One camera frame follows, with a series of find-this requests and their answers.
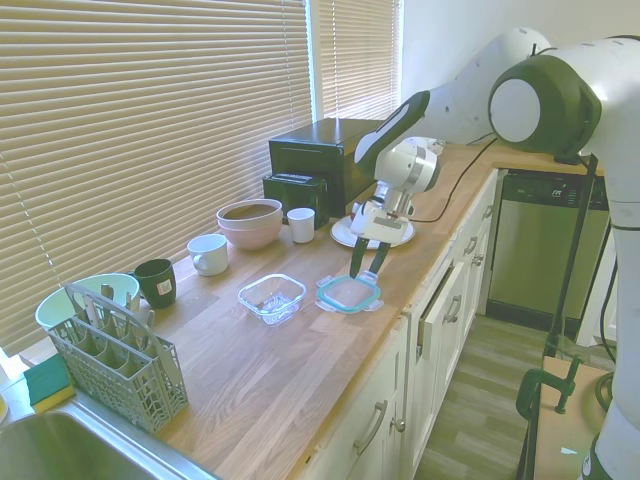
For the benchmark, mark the white dinner plate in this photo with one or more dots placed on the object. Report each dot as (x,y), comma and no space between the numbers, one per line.
(345,232)

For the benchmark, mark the white tapered cup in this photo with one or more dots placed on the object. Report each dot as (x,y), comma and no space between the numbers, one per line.
(301,226)

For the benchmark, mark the green and yellow sponge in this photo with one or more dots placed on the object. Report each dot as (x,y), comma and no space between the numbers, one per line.
(47,382)

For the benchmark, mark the beige window blind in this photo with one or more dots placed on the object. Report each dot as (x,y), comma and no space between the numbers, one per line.
(20,280)
(360,55)
(150,110)

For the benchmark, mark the white wide mug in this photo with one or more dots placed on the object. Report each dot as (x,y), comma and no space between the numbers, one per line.
(210,255)

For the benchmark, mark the green clamp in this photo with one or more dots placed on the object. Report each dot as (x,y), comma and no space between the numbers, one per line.
(530,390)

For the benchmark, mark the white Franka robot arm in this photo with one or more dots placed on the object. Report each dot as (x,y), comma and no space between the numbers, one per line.
(545,100)

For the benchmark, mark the grey plastic cutlery basket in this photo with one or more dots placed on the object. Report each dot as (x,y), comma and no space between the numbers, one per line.
(125,380)

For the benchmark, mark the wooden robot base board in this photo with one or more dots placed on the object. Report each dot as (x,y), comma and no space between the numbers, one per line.
(565,440)

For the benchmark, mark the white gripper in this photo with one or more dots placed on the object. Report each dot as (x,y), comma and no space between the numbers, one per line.
(382,225)

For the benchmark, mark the stainless steel dishwasher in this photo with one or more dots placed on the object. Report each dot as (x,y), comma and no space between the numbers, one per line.
(535,250)

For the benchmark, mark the white kitchen cabinet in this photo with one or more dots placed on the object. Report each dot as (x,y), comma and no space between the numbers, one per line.
(440,360)

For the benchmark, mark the pink bowl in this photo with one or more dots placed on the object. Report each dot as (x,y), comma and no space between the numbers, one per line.
(250,237)

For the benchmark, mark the stainless steel double sink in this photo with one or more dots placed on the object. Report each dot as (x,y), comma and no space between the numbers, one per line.
(75,450)

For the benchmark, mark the black toaster oven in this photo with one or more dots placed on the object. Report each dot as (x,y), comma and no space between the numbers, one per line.
(320,145)

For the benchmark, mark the black toaster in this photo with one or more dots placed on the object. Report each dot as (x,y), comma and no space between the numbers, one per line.
(295,192)

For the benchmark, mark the clear glass food container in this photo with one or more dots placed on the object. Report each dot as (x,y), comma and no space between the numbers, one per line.
(272,299)

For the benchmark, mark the black mug with sticker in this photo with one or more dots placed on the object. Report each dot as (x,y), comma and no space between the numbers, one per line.
(156,285)

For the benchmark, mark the teal-rimmed clear container lid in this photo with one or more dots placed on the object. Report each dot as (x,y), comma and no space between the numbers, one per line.
(350,296)

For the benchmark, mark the black camera stand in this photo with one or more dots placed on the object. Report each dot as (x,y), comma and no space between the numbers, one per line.
(575,240)

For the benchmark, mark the mint green bowl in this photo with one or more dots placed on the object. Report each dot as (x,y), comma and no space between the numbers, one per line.
(55,307)

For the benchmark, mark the grey-rimmed brown bowl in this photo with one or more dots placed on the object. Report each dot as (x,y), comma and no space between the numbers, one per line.
(250,212)

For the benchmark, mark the round metal cabinet knob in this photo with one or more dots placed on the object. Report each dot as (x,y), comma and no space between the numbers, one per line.
(398,424)

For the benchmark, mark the metal cutlery piece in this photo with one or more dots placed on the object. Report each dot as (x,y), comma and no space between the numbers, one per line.
(128,301)
(91,310)
(107,296)

